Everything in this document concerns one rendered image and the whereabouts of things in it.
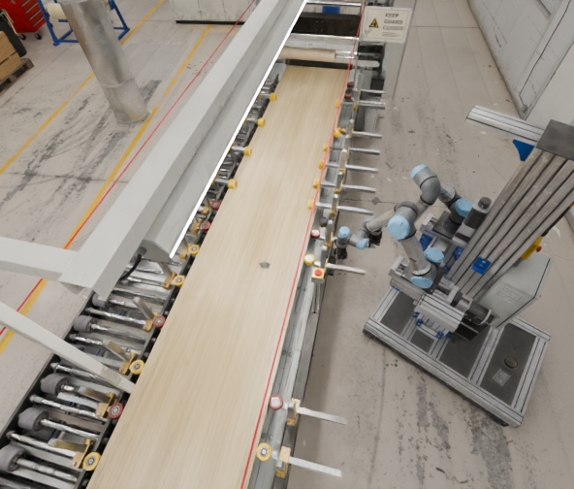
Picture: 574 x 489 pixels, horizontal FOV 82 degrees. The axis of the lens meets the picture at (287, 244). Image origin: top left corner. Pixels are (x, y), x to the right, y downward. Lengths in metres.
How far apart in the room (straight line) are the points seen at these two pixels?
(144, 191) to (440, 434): 2.84
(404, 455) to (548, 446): 1.07
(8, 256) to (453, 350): 2.94
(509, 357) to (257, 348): 2.06
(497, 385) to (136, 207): 2.92
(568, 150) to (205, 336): 2.10
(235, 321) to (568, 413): 2.71
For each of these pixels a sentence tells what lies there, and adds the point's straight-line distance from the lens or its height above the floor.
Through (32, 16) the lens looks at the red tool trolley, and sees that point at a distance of 9.74.
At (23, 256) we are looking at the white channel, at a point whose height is 2.46.
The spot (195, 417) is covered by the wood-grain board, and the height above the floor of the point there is 0.90.
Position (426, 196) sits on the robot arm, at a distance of 2.20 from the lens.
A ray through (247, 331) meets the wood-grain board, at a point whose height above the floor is 0.90.
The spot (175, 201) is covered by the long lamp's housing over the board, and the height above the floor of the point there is 2.38.
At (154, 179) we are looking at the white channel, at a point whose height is 2.46.
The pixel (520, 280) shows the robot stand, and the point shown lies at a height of 1.23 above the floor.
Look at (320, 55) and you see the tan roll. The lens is 4.56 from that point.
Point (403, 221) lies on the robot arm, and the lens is 1.83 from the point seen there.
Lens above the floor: 2.96
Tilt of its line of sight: 54 degrees down
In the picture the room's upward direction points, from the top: 3 degrees counter-clockwise
